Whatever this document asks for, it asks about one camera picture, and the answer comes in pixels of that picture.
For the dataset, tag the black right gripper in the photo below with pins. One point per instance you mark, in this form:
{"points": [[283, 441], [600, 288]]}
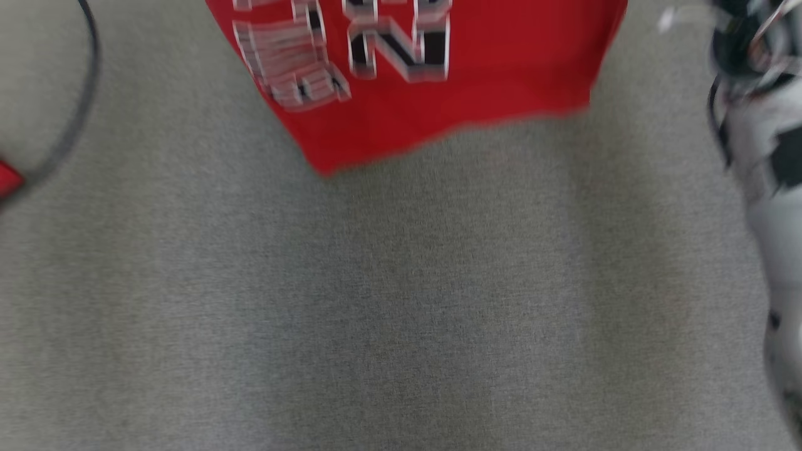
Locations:
{"points": [[742, 44]]}

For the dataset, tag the red jersey with letter print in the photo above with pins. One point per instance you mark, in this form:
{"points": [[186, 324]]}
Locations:
{"points": [[501, 69]]}

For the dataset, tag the red shorts with white stripes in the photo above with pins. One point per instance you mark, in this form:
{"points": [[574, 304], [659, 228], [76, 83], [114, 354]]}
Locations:
{"points": [[9, 180]]}

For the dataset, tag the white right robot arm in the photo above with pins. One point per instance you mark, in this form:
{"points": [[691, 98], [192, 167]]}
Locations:
{"points": [[774, 250]]}

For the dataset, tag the grey fabric sofa seat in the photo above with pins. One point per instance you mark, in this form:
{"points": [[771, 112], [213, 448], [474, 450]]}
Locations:
{"points": [[388, 288]]}

